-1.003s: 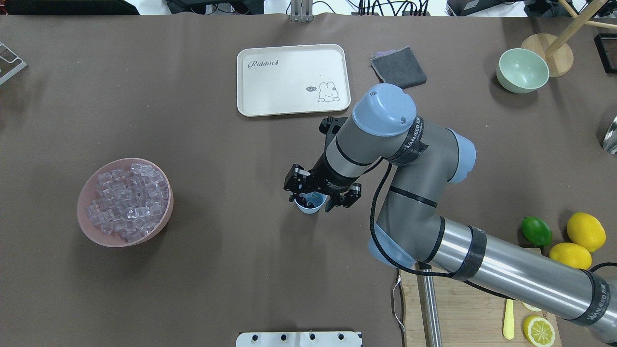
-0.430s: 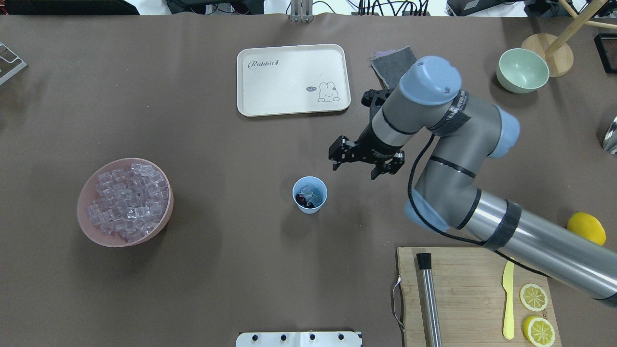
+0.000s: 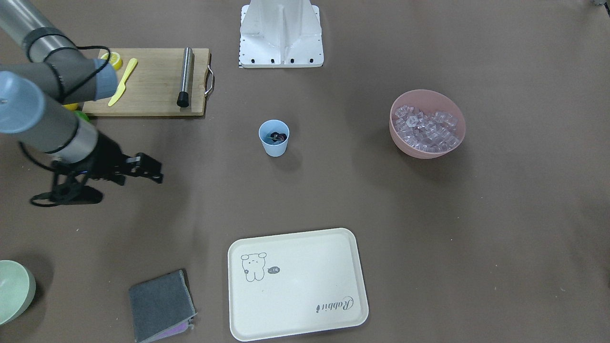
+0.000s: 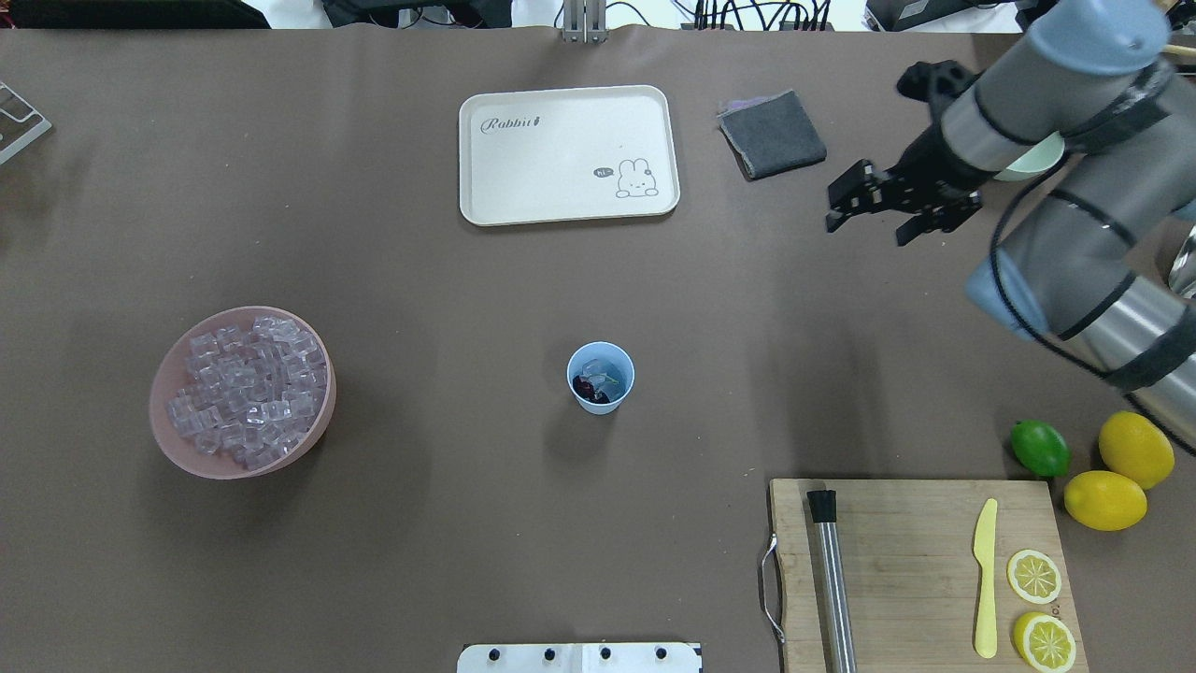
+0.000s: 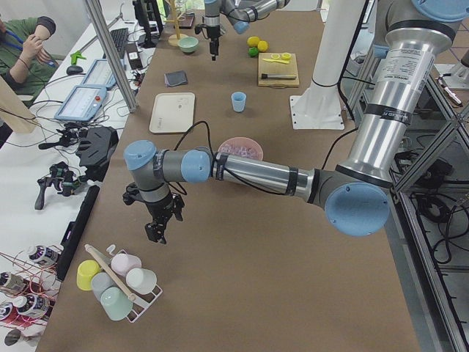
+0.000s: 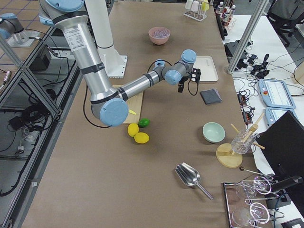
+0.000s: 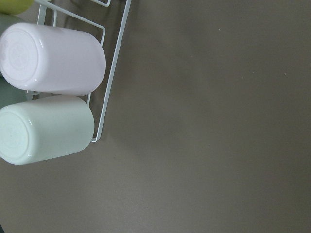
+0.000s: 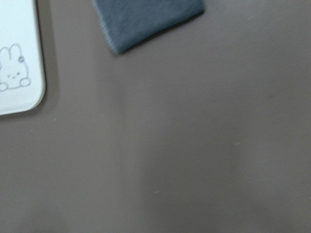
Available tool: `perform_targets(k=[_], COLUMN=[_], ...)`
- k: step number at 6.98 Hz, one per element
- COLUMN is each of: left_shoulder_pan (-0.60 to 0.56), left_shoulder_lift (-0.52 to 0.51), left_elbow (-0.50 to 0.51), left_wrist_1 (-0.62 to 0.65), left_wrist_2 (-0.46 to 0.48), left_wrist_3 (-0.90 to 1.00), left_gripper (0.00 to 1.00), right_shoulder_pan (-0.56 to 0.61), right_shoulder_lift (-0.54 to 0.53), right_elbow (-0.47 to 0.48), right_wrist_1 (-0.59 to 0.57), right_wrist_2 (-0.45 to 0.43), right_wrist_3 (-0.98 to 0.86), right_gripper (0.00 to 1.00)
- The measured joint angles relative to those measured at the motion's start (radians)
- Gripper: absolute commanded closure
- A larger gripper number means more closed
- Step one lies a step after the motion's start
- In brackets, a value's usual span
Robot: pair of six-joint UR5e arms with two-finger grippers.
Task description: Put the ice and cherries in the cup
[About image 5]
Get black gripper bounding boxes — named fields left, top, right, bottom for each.
left=122, top=183, right=184, bottom=244
left=195, top=23, right=226, bottom=61

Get clear ice cubes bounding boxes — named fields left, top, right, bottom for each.
left=218, top=144, right=259, bottom=159

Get pink cup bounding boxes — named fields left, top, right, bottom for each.
left=111, top=253, right=142, bottom=276

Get white cup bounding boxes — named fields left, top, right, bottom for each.
left=125, top=268, right=158, bottom=295

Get light blue cup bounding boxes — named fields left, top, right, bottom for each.
left=231, top=92, right=247, bottom=113

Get grey cup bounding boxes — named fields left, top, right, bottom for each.
left=91, top=271, right=115, bottom=301

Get white cup rack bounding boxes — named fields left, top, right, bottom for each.
left=84, top=244, right=163, bottom=323

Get yellow cup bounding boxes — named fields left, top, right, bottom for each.
left=76, top=260, right=101, bottom=291

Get mint cup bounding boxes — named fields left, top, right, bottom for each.
left=100, top=287, right=133, bottom=321

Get mint green bowl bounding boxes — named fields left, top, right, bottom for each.
left=178, top=37, right=199, bottom=54

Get whole yellow lemon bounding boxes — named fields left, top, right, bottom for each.
left=246, top=36, right=260, bottom=48
left=256, top=40, right=269, bottom=52

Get green lime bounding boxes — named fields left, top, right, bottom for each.
left=248, top=47, right=259, bottom=57

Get wooden glass stand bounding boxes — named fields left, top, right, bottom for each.
left=165, top=0, right=188, bottom=47

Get grey folded cloth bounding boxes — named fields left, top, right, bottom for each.
left=164, top=70, right=188, bottom=87

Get wooden cutting board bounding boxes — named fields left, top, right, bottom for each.
left=257, top=53, right=300, bottom=87

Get yellow plastic knife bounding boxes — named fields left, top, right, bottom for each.
left=262, top=58, right=290, bottom=65

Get steel muddler black tip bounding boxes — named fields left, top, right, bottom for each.
left=261, top=73, right=297, bottom=80

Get cream rabbit tray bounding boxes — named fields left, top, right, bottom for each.
left=149, top=92, right=196, bottom=134

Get black keyboard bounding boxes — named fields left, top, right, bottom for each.
left=110, top=28, right=128, bottom=59

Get pink bowl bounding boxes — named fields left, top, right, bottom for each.
left=218, top=136, right=264, bottom=161

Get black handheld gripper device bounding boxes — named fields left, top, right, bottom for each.
left=34, top=161, right=87, bottom=210

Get teach pendant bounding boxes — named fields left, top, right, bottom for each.
left=54, top=85, right=107, bottom=122
left=81, top=59, right=117, bottom=89

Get seated person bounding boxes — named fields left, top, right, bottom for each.
left=1, top=16, right=57, bottom=98

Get aluminium frame post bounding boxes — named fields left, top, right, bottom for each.
left=84, top=0, right=137, bottom=113

